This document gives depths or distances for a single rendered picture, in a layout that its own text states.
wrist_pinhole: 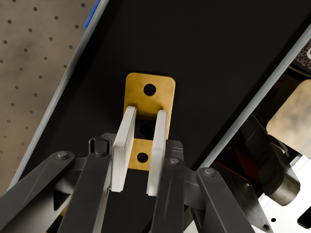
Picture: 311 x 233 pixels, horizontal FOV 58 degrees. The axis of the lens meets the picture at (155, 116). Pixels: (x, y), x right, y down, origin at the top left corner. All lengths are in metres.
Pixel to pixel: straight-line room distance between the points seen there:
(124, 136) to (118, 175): 0.02
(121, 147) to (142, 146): 0.08
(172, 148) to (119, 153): 0.04
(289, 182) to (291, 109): 0.08
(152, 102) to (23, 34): 0.57
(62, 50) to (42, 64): 0.07
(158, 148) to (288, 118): 0.21
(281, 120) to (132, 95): 0.18
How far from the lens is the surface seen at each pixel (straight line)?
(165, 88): 0.22
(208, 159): 0.24
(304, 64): 0.31
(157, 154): 0.16
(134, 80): 0.22
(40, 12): 0.73
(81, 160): 0.16
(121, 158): 0.16
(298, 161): 0.47
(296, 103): 0.34
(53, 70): 0.74
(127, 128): 0.18
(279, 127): 0.34
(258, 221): 0.38
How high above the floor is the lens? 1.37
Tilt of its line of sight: 69 degrees down
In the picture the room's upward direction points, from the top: 173 degrees counter-clockwise
